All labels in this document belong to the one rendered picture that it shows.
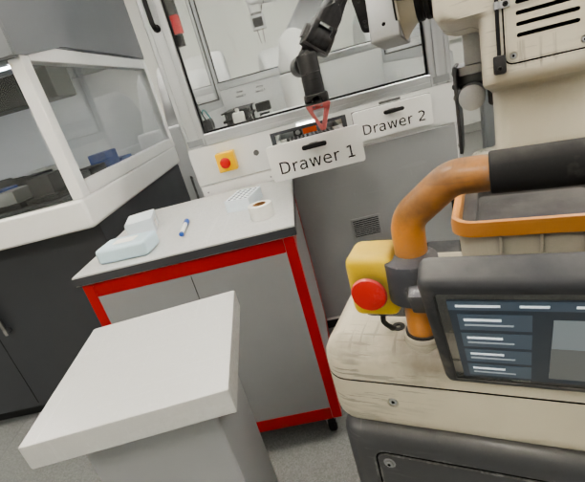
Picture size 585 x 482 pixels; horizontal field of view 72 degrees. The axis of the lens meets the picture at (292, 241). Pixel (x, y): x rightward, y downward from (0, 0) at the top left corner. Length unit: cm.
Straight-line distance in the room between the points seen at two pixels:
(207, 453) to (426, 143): 134
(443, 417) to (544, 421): 10
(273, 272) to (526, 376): 79
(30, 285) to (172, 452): 129
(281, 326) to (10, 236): 102
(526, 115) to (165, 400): 66
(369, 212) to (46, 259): 126
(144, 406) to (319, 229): 122
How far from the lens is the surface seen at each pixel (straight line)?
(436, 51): 166
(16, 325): 201
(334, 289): 181
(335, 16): 121
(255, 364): 127
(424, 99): 164
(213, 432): 66
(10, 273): 189
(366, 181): 165
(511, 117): 74
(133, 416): 60
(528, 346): 38
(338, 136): 126
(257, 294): 114
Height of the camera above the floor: 110
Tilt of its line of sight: 21 degrees down
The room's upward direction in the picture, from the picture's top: 15 degrees counter-clockwise
